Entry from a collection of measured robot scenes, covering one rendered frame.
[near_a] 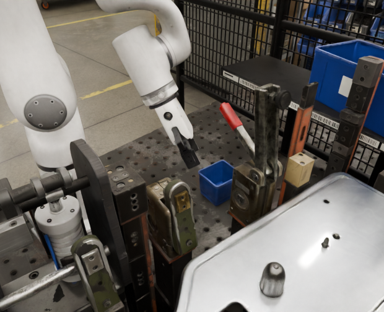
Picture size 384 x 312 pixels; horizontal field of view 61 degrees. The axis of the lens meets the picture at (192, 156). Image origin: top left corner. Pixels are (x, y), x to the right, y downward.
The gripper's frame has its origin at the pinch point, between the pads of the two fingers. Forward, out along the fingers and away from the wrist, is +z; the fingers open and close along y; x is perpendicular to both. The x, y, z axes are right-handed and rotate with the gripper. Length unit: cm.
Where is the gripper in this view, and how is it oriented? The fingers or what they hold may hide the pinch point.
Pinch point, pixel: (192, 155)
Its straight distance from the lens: 80.3
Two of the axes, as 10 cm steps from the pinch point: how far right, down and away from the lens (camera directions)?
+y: -0.2, -3.7, 9.3
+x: -9.0, 4.1, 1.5
